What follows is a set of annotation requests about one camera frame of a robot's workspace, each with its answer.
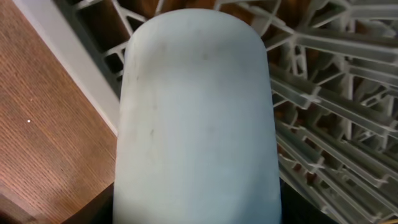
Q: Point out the blue cup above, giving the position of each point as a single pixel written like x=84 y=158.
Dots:
x=196 y=138

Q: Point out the grey dishwasher rack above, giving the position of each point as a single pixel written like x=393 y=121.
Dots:
x=333 y=78

